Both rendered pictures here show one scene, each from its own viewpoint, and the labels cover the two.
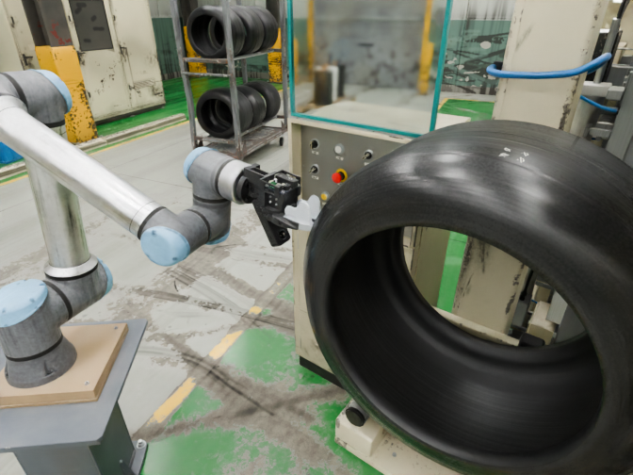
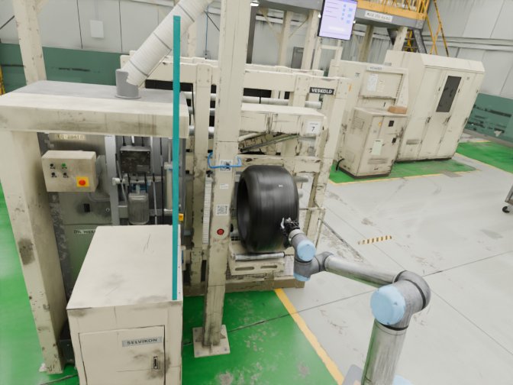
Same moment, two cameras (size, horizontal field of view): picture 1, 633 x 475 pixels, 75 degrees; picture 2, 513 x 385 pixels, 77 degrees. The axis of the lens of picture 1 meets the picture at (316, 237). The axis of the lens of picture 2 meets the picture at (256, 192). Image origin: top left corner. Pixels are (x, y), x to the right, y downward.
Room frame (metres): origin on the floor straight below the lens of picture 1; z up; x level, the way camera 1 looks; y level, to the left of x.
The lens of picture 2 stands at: (2.12, 0.86, 2.19)
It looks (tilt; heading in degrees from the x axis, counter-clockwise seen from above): 25 degrees down; 218
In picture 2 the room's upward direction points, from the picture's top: 7 degrees clockwise
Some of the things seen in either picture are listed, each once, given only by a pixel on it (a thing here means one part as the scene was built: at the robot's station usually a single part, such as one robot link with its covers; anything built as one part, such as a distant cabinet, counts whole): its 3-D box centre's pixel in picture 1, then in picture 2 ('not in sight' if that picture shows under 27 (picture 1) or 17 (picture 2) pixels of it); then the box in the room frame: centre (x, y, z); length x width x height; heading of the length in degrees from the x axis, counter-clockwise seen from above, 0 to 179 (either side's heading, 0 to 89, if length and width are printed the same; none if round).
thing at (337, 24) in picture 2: not in sight; (337, 18); (-2.84, -1.89, 2.60); 0.60 x 0.05 x 0.55; 156
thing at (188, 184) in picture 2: not in sight; (188, 220); (0.44, -1.20, 0.61); 0.33 x 0.06 x 0.86; 54
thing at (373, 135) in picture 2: not in sight; (372, 143); (-4.05, -1.30, 0.62); 0.91 x 0.58 x 1.25; 156
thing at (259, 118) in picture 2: not in sight; (275, 119); (0.32, -0.46, 1.71); 0.61 x 0.25 x 0.15; 144
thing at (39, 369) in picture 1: (38, 352); not in sight; (0.92, 0.86, 0.69); 0.19 x 0.19 x 0.10
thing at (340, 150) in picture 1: (366, 262); (140, 357); (1.53, -0.23, 0.63); 0.56 x 0.41 x 1.27; 54
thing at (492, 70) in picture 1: (545, 67); (224, 160); (0.82, -0.43, 1.52); 0.19 x 0.19 x 0.06; 54
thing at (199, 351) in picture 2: not in sight; (211, 338); (0.82, -0.43, 0.02); 0.27 x 0.27 x 0.04; 54
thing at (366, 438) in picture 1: (391, 383); (256, 263); (0.68, -0.18, 0.83); 0.36 x 0.09 x 0.06; 144
